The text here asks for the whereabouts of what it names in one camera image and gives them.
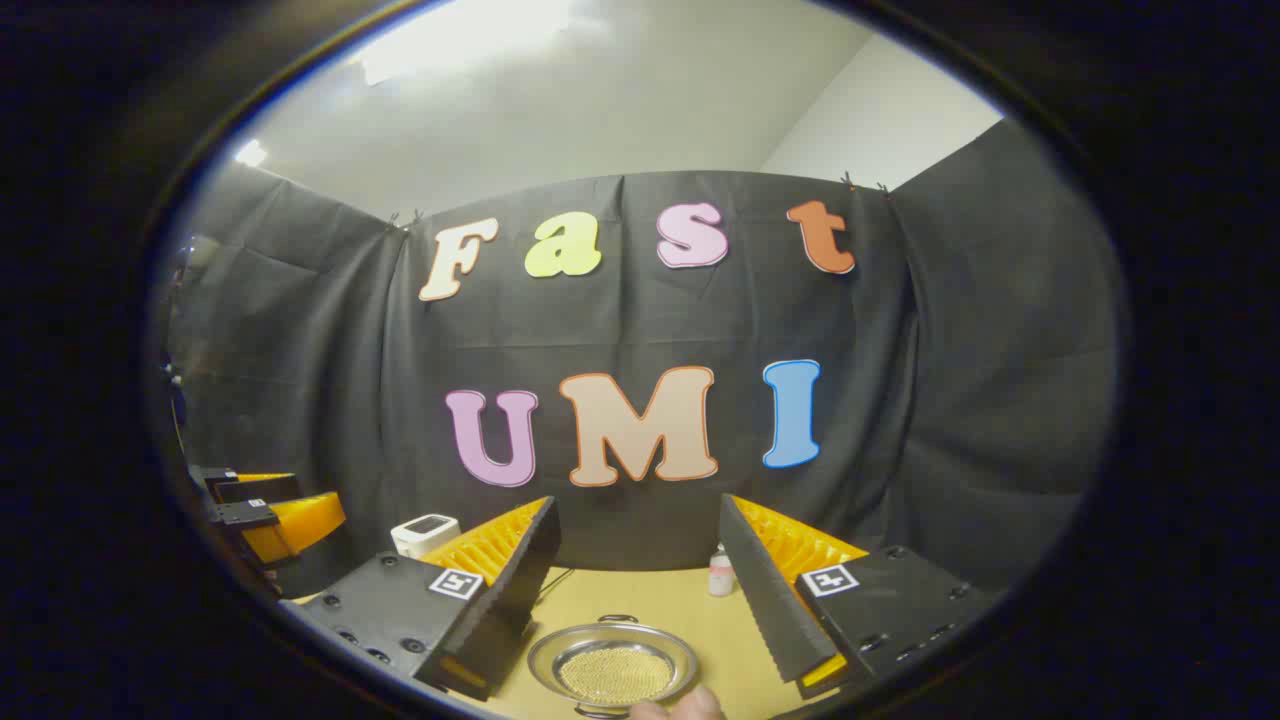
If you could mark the small white box device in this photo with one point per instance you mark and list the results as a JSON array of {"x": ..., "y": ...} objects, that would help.
[{"x": 420, "y": 540}]

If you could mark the ceiling light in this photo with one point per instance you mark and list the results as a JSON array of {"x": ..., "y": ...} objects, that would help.
[{"x": 251, "y": 153}]

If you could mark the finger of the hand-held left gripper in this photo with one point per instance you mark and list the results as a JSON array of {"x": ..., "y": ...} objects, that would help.
[
  {"x": 250, "y": 487},
  {"x": 295, "y": 525}
]

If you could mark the pile of yellow beans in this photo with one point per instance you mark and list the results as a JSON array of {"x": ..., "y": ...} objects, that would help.
[{"x": 615, "y": 675}]

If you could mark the clear bottle with pink label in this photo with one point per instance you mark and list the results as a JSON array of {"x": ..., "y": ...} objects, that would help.
[{"x": 721, "y": 575}]

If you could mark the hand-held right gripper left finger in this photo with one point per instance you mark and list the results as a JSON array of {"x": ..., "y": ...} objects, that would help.
[{"x": 520, "y": 590}]

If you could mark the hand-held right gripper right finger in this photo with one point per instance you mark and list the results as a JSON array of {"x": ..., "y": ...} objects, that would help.
[{"x": 760, "y": 600}]

